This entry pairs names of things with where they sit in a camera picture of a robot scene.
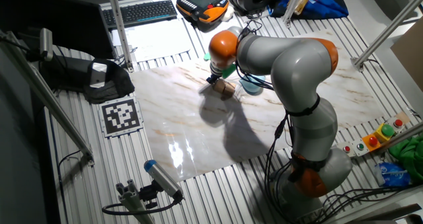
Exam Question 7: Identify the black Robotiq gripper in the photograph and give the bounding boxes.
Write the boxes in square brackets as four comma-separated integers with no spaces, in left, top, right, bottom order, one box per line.
[206,72,221,85]

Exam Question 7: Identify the light blue piggy bank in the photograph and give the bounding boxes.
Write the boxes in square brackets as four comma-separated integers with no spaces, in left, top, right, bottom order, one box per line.
[238,74,266,96]

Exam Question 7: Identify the wooden coin holder block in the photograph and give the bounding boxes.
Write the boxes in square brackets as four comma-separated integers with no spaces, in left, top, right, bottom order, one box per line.
[211,78,237,100]

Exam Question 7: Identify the white printed paper sheet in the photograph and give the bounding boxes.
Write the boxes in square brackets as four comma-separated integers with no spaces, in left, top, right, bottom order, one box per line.
[110,17,194,63]

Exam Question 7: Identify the white round object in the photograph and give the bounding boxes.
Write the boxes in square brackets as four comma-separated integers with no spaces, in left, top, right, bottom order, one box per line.
[220,5,236,22]

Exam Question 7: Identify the black orange teach pendant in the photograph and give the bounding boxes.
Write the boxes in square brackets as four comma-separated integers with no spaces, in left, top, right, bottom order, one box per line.
[175,0,230,32]

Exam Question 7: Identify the black computer keyboard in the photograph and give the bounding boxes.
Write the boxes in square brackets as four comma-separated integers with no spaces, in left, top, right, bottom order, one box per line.
[101,0,178,30]

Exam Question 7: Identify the black white fiducial marker board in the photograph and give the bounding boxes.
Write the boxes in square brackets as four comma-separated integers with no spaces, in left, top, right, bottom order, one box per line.
[98,95,145,139]

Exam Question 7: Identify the black fabric bag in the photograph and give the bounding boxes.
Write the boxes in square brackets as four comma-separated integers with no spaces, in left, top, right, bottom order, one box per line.
[38,54,136,105]

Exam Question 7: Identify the grey white box in bag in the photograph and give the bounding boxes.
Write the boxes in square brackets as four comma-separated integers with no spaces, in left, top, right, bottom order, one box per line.
[89,62,108,89]

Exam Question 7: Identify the gold foil packet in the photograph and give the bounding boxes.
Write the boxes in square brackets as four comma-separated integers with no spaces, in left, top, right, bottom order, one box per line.
[276,0,311,16]

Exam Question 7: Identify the blue cloth bag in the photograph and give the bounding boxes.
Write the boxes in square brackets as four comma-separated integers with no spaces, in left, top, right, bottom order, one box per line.
[268,0,350,20]

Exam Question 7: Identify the short aluminium profile stand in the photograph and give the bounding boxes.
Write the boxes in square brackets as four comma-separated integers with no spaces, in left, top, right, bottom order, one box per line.
[115,179,155,224]

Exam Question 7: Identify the grey box small buttons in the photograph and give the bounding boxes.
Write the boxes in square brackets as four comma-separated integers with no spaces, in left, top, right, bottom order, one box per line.
[336,138,368,158]

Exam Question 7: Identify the orange box red button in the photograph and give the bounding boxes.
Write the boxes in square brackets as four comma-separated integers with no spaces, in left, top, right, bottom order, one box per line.
[362,133,383,153]

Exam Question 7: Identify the black computer monitor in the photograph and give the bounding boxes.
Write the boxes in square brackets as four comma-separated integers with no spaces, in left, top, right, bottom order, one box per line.
[0,0,116,60]

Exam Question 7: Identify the yellow box green button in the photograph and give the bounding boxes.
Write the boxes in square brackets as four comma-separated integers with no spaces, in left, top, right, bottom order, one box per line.
[373,122,397,143]

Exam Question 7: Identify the beige box red button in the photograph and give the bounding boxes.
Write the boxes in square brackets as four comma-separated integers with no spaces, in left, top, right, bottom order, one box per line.
[385,111,411,133]

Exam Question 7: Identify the brown cardboard sheet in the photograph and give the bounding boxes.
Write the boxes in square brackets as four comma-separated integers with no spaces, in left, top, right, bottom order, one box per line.
[389,25,423,93]

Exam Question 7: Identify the blue plastic bag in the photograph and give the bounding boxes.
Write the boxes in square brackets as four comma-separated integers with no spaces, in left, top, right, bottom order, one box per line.
[374,161,412,188]

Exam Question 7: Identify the button control box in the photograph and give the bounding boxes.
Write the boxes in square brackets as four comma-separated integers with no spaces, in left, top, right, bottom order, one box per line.
[379,120,423,152]

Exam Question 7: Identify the green cloth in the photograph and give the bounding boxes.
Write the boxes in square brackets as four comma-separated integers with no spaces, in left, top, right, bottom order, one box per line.
[388,133,423,182]

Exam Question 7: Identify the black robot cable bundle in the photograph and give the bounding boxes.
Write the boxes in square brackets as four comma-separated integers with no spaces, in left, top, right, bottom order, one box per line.
[235,19,318,224]

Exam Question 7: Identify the aluminium frame profile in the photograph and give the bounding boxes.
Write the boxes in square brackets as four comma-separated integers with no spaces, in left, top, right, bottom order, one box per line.
[282,0,305,24]
[0,30,96,167]
[105,0,135,73]
[350,0,423,72]

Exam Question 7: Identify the grey camera with blue cap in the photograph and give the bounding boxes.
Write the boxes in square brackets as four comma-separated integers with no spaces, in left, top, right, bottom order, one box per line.
[143,159,184,202]

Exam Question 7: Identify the black camera cable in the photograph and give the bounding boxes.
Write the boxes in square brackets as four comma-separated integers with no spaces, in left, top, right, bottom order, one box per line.
[100,193,184,217]

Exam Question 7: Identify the small grey mounted camera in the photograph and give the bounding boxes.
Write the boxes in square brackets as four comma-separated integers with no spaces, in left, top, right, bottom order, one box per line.
[38,27,54,62]

